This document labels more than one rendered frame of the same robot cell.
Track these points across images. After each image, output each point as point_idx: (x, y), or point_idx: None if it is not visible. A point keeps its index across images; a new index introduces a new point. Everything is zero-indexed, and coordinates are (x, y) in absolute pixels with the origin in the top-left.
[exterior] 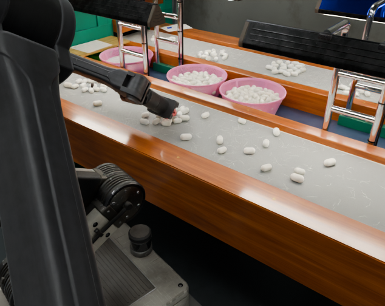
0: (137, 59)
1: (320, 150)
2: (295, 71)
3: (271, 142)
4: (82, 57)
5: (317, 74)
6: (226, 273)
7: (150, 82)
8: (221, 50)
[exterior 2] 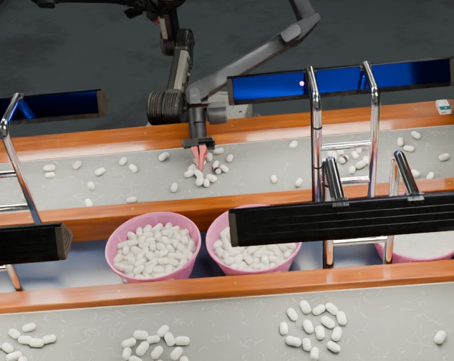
0: (418, 251)
1: (39, 209)
2: (126, 341)
3: (88, 194)
4: (237, 59)
5: None
6: None
7: (190, 103)
8: (313, 348)
